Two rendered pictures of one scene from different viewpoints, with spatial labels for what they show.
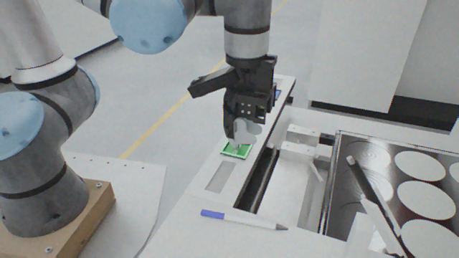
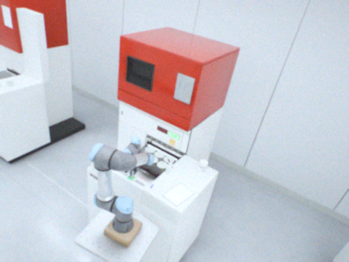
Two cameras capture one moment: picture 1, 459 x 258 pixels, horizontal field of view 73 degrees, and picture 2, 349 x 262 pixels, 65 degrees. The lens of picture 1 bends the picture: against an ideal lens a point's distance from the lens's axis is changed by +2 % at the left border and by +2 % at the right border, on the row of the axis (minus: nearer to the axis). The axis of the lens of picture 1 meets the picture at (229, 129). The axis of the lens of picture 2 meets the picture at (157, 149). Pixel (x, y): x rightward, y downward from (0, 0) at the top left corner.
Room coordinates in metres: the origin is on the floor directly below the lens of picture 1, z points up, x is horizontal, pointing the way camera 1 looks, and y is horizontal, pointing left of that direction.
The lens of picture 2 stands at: (0.07, 1.56, 2.42)
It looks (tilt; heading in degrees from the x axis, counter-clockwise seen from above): 35 degrees down; 279
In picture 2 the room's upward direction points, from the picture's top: 9 degrees clockwise
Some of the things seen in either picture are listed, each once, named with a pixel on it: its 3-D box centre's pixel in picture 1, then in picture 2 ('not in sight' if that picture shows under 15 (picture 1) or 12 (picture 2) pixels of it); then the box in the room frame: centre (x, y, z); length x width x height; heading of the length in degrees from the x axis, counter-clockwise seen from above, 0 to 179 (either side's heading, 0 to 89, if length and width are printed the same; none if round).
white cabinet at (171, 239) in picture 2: not in sight; (146, 208); (0.40, -0.25, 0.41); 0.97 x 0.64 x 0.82; 159
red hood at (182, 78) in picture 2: not in sight; (176, 74); (0.42, -0.95, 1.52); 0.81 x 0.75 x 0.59; 159
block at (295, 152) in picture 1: (297, 152); not in sight; (0.58, -0.16, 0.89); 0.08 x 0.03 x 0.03; 69
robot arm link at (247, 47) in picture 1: (247, 41); not in sight; (0.51, -0.03, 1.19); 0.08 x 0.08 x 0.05
